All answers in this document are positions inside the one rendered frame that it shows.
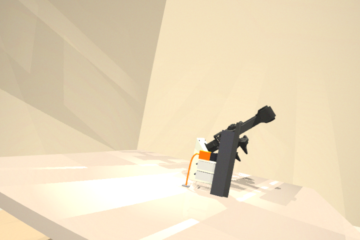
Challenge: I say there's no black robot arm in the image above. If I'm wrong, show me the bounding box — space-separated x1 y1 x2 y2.
204 105 276 153

